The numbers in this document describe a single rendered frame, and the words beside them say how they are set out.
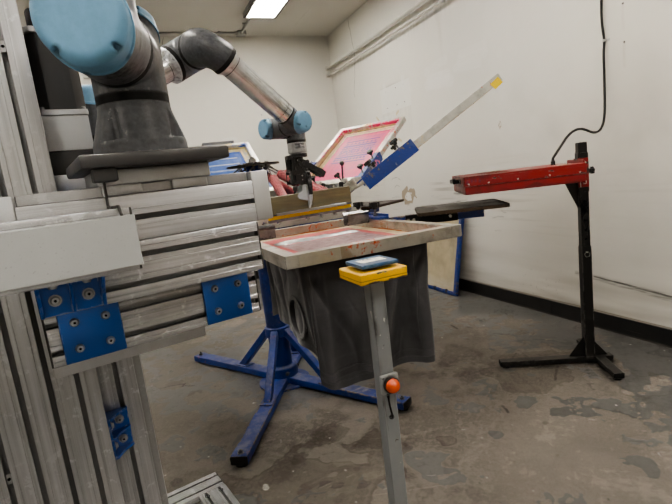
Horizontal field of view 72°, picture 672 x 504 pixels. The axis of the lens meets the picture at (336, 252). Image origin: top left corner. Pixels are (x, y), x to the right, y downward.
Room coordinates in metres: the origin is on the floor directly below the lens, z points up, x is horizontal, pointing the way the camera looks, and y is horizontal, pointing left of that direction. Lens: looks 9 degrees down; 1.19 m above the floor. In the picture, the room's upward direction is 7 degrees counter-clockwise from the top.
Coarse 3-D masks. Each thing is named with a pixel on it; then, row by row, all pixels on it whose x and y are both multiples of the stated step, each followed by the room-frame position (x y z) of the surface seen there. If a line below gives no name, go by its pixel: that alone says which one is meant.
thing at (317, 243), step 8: (272, 240) 1.94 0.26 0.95; (280, 240) 1.91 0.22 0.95; (312, 240) 1.78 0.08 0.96; (320, 240) 1.75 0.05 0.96; (328, 240) 1.72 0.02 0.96; (280, 248) 1.67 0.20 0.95; (288, 248) 1.64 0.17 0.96; (296, 248) 1.62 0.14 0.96; (304, 248) 1.59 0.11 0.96; (312, 248) 1.57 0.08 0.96
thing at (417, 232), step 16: (320, 224) 2.08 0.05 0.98; (336, 224) 2.11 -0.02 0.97; (368, 224) 1.98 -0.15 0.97; (384, 224) 1.85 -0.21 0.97; (400, 224) 1.73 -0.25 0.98; (416, 224) 1.63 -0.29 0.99; (432, 224) 1.54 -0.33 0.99; (448, 224) 1.49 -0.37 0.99; (368, 240) 1.35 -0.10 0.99; (384, 240) 1.36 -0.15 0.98; (400, 240) 1.38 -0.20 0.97; (416, 240) 1.40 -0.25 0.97; (432, 240) 1.42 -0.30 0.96; (272, 256) 1.37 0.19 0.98; (288, 256) 1.25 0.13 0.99; (304, 256) 1.26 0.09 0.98; (320, 256) 1.28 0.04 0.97; (336, 256) 1.30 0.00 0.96; (352, 256) 1.32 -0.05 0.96
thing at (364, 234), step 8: (320, 232) 2.02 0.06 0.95; (328, 232) 1.98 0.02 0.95; (336, 232) 1.94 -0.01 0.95; (360, 232) 1.84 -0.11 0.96; (368, 232) 1.81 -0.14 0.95; (376, 232) 1.78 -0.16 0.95; (384, 232) 1.75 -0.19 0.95; (336, 240) 1.69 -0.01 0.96; (344, 240) 1.67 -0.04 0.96; (352, 240) 1.64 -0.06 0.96; (360, 240) 1.62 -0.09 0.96
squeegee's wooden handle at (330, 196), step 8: (320, 192) 1.88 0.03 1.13; (328, 192) 1.90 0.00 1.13; (336, 192) 1.91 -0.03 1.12; (344, 192) 1.92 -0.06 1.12; (272, 200) 1.81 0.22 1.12; (280, 200) 1.82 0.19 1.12; (288, 200) 1.83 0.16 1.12; (296, 200) 1.85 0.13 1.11; (304, 200) 1.86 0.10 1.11; (312, 200) 1.87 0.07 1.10; (320, 200) 1.88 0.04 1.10; (328, 200) 1.90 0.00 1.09; (336, 200) 1.91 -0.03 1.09; (344, 200) 1.92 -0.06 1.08; (272, 208) 1.81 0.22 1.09; (280, 208) 1.82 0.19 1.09; (288, 208) 1.83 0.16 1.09; (296, 208) 1.84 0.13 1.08; (304, 208) 1.86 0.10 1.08
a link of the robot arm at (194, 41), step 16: (192, 32) 1.48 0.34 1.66; (208, 32) 1.49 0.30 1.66; (192, 48) 1.47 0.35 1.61; (208, 48) 1.47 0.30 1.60; (224, 48) 1.49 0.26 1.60; (192, 64) 1.51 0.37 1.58; (208, 64) 1.50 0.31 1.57; (224, 64) 1.50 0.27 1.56; (240, 64) 1.53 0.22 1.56; (240, 80) 1.55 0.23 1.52; (256, 80) 1.57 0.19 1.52; (256, 96) 1.59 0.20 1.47; (272, 96) 1.61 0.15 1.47; (272, 112) 1.63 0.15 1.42; (288, 112) 1.65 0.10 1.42; (304, 112) 1.67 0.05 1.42; (288, 128) 1.68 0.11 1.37; (304, 128) 1.67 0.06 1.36
